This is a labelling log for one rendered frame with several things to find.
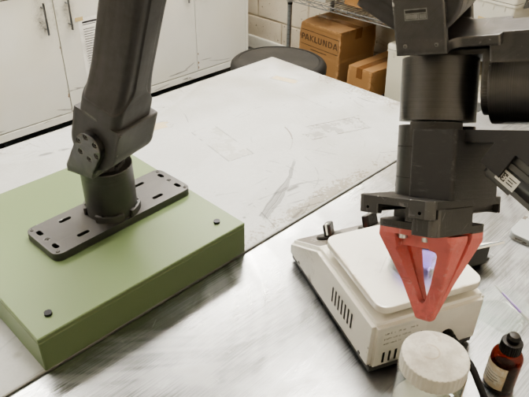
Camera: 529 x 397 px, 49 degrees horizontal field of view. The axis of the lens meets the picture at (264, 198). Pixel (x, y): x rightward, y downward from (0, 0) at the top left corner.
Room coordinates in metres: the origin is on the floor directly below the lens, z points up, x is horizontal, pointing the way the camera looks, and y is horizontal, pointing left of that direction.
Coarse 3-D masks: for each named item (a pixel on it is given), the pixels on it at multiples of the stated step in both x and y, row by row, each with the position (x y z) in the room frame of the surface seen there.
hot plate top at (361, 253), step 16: (336, 240) 0.50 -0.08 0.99; (352, 240) 0.50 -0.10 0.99; (368, 240) 0.50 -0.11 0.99; (336, 256) 0.47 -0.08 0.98; (352, 256) 0.47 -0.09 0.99; (368, 256) 0.47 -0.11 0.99; (384, 256) 0.47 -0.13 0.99; (352, 272) 0.45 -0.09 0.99; (368, 272) 0.45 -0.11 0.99; (384, 272) 0.45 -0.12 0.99; (464, 272) 0.45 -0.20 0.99; (368, 288) 0.42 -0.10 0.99; (384, 288) 0.42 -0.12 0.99; (400, 288) 0.42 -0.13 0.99; (464, 288) 0.43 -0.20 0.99; (384, 304) 0.40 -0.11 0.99; (400, 304) 0.40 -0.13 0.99
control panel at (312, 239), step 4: (344, 228) 0.60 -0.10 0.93; (348, 228) 0.59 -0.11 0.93; (352, 228) 0.59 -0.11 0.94; (356, 228) 0.58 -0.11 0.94; (312, 236) 0.58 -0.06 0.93; (300, 240) 0.56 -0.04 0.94; (304, 240) 0.56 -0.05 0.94; (308, 240) 0.55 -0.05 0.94; (312, 240) 0.55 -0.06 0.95; (316, 240) 0.55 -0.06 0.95; (320, 240) 0.54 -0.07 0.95; (324, 240) 0.54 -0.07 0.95; (316, 244) 0.52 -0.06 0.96; (320, 244) 0.52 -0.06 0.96; (324, 244) 0.52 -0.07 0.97
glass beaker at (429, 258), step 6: (426, 252) 0.43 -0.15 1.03; (432, 252) 0.43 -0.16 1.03; (390, 258) 0.45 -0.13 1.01; (426, 258) 0.43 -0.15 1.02; (432, 258) 0.43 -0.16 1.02; (390, 264) 0.44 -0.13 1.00; (426, 264) 0.43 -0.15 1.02; (432, 264) 0.43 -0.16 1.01; (390, 270) 0.44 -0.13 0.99; (396, 270) 0.44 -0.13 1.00; (426, 270) 0.43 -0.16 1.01; (432, 270) 0.43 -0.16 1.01; (396, 276) 0.43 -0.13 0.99; (426, 276) 0.43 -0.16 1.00; (426, 282) 0.43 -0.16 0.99
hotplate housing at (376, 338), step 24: (312, 264) 0.51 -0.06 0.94; (336, 264) 0.48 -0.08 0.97; (336, 288) 0.46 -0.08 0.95; (336, 312) 0.45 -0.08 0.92; (360, 312) 0.41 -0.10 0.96; (408, 312) 0.41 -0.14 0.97; (456, 312) 0.42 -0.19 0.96; (360, 336) 0.41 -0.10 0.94; (384, 336) 0.39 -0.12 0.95; (456, 336) 0.42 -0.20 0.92; (384, 360) 0.39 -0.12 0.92
